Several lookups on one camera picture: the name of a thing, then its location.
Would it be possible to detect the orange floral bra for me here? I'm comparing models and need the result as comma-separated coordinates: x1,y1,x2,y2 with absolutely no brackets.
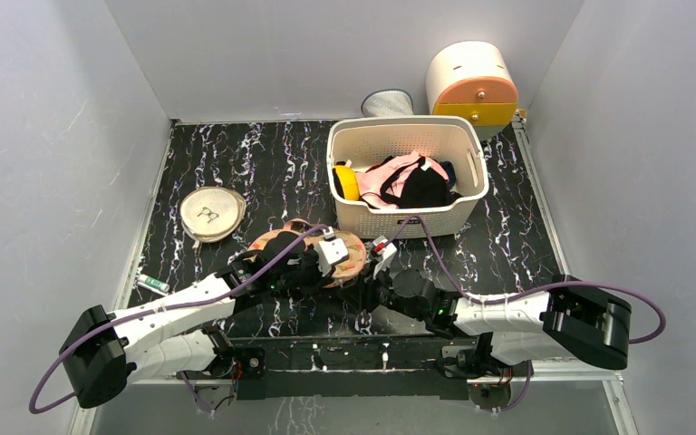
264,218,367,289

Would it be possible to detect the round beige mesh laundry bag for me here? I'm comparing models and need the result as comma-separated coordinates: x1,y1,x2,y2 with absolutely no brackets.
179,186,247,247

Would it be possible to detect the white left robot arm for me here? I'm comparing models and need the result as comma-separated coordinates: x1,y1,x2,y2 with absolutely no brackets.
60,231,349,409

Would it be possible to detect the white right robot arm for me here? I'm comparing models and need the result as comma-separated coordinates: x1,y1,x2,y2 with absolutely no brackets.
346,270,632,375

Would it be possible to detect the pink bra in basket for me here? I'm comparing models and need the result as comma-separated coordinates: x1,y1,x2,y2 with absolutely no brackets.
356,151,454,209

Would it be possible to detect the black bra in basket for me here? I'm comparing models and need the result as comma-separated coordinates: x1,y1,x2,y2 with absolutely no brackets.
378,157,461,209

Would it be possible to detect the white mesh cylinder bag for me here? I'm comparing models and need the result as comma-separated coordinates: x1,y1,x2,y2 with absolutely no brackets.
360,89,414,117

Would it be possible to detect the yellow garment in basket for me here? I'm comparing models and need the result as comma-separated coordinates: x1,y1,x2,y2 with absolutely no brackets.
332,164,361,201

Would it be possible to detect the dark blue garment in basket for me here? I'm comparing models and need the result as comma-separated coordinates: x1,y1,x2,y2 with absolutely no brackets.
440,161,457,189

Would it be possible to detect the green white tube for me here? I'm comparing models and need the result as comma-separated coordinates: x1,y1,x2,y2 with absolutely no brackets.
136,275,170,295

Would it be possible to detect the cream perforated plastic basket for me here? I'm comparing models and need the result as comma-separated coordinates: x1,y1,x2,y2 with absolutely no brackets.
326,116,489,239

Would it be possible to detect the cream orange drawer box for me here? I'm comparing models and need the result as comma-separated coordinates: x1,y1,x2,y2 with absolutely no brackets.
425,41,518,140

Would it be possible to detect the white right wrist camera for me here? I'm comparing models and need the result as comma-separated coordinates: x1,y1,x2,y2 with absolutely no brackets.
368,236,398,279

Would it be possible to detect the aluminium front frame rail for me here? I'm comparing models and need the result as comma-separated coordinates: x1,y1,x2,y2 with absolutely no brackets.
79,339,625,387

